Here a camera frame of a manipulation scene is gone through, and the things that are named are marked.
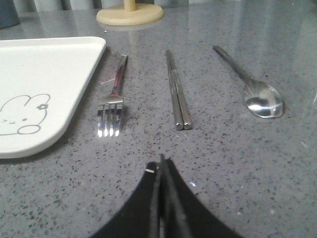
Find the wooden mug tree stand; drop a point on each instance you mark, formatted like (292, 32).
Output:
(130, 14)

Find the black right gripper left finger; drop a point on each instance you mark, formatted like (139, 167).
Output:
(139, 216)

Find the silver metal spoon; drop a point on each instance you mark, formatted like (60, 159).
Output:
(262, 99)

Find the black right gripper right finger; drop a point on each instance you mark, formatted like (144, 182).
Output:
(183, 215)

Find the blue enamel mug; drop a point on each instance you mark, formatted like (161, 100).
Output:
(8, 14)

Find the silver metal chopstick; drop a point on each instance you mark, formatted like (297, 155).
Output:
(181, 98)
(174, 98)

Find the grey pleated curtain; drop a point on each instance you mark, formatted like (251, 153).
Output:
(55, 5)

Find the silver metal fork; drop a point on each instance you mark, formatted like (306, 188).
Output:
(111, 106)

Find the cream rabbit print tray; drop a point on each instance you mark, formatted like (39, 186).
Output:
(41, 84)

